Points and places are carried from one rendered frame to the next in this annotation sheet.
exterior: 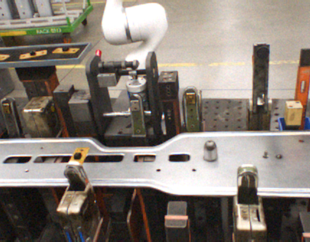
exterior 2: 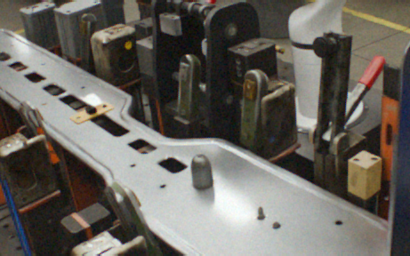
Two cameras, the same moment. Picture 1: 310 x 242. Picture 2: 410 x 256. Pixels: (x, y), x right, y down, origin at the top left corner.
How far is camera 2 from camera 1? 0.67 m
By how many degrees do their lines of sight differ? 34
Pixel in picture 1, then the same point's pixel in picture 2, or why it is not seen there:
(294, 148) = (311, 227)
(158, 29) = not seen: outside the picture
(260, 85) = (332, 105)
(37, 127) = (100, 62)
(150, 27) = not seen: outside the picture
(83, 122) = (148, 76)
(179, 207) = (95, 213)
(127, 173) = (103, 151)
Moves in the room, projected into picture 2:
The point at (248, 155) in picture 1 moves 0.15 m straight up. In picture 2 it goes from (245, 204) to (237, 109)
